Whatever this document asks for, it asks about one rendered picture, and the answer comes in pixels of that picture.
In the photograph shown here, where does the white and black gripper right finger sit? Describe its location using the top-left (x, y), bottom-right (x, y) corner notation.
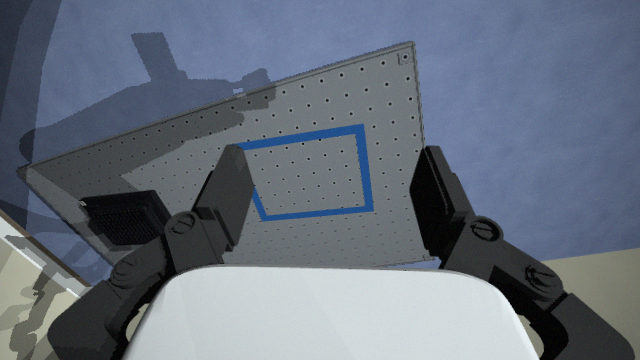
top-left (409, 146), bottom-right (635, 360)

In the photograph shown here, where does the blue tape outline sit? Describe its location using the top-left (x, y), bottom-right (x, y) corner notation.
top-left (230, 124), bottom-right (374, 222)

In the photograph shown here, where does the grey perforated breadboard plate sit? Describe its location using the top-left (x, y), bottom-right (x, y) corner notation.
top-left (15, 41), bottom-right (435, 267)

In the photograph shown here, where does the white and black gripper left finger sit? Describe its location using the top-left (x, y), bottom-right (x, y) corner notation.
top-left (47, 145), bottom-right (254, 360)

